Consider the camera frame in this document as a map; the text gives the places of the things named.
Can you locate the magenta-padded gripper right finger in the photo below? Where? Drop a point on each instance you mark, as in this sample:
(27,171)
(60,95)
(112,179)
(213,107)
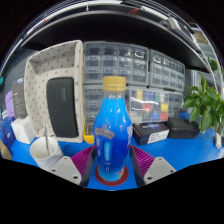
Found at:
(160,168)

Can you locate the blue drink bottle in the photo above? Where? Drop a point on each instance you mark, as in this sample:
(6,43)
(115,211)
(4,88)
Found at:
(111,133)

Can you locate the dark grey flat box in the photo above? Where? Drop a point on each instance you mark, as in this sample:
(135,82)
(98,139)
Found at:
(19,100)

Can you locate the metal storage rack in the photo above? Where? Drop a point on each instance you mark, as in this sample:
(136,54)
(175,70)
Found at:
(213,60)

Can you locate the black hard case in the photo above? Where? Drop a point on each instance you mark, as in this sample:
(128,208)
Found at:
(62,106)

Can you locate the black zip pouch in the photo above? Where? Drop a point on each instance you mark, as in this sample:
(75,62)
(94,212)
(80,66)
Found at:
(183,128)

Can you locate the green potted plant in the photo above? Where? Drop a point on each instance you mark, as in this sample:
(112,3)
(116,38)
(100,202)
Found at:
(205,106)

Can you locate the yellow multimeter with red leads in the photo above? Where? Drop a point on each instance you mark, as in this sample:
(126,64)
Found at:
(88,136)

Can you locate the white ribbed cup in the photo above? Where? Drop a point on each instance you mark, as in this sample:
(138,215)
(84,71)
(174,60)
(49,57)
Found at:
(43,160)

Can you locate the clear organizer box, coloured parts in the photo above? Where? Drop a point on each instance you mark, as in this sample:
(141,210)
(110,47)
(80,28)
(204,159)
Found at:
(148,106)

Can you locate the black box with white label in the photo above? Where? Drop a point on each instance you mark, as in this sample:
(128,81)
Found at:
(150,131)

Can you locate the white carton box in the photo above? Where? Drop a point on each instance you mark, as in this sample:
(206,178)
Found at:
(23,130)

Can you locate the purple plastic bag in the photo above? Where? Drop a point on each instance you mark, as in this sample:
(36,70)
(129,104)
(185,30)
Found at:
(10,103)

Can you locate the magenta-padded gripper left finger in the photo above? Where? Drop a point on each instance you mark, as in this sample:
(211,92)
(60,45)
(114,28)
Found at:
(65,168)

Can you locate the white dotted fabric tray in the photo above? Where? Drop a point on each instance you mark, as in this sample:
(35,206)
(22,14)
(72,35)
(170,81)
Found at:
(55,60)

